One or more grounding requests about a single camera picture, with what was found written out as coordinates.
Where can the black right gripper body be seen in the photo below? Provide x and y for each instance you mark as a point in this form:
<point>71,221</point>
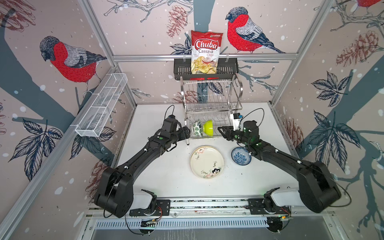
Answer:
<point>237,136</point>

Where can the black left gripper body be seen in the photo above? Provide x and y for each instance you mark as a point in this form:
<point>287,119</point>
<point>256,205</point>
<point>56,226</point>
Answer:
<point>182,133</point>

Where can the green leaf pattern bowl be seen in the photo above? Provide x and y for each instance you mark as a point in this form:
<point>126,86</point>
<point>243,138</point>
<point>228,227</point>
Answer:
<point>197,129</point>

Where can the lime green bowl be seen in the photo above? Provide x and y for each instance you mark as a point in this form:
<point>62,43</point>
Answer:
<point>208,128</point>

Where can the blue floral white bowl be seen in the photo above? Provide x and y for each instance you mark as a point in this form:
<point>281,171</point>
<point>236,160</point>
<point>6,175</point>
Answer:
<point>241,156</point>

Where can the white floral plate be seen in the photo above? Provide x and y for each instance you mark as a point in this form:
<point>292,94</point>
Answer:
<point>207,162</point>

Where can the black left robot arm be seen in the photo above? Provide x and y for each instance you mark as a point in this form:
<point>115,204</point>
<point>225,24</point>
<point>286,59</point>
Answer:
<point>115,193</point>

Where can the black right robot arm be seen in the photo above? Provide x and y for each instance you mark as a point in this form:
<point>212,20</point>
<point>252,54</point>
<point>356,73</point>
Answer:
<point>317,188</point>

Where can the silver two-tier dish rack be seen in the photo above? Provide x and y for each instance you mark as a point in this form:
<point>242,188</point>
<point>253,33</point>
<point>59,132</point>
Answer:
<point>210,99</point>

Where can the Chuba cassava chips bag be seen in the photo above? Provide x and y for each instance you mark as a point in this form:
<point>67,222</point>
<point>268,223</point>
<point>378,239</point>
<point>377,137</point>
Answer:
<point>205,52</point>

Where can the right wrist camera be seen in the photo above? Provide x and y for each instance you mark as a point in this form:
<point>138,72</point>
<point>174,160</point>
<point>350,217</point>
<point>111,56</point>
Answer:
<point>236,120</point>

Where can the black wall basket shelf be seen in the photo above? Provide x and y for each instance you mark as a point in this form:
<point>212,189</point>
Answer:
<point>227,68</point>

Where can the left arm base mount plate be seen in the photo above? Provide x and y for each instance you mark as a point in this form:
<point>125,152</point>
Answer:
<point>155,209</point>

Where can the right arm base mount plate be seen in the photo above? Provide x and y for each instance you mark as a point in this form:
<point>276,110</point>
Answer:
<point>266,207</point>

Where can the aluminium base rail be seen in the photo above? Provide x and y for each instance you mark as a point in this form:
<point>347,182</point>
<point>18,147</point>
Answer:
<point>216,213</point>

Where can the white wire wall basket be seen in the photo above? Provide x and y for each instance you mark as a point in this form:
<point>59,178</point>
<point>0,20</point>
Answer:
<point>97,115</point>

